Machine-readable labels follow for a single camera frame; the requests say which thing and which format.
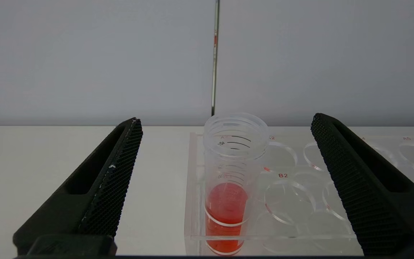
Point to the red pigment test tube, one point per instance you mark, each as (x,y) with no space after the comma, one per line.
(226,201)

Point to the clear acrylic test tube rack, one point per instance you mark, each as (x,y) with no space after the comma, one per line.
(289,201)

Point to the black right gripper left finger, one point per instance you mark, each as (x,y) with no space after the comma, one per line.
(95,194)

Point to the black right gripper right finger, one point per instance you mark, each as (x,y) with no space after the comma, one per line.
(372,187)

